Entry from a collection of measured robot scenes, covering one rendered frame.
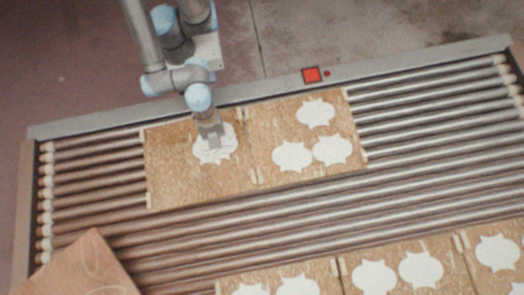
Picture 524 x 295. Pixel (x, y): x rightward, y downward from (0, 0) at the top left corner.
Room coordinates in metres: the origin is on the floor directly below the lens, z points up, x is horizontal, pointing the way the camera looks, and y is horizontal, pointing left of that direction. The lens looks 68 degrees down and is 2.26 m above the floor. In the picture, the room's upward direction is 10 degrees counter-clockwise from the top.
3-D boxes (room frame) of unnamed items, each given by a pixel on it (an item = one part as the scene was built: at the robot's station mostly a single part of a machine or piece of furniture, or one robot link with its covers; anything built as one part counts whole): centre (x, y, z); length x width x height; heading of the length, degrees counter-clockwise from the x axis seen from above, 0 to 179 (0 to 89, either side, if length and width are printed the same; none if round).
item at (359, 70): (0.83, -0.08, 0.89); 2.08 x 0.08 x 0.06; 92
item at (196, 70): (0.72, 0.18, 1.23); 0.11 x 0.11 x 0.08; 0
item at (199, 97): (0.63, 0.17, 1.23); 0.09 x 0.08 x 0.11; 0
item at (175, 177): (0.56, 0.25, 0.93); 0.41 x 0.35 x 0.02; 93
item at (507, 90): (0.61, -0.08, 0.90); 1.95 x 0.05 x 0.05; 92
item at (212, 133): (0.60, 0.17, 1.08); 0.12 x 0.09 x 0.16; 4
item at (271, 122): (0.58, -0.16, 0.93); 0.41 x 0.35 x 0.02; 92
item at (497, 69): (0.71, -0.08, 0.90); 1.95 x 0.05 x 0.05; 92
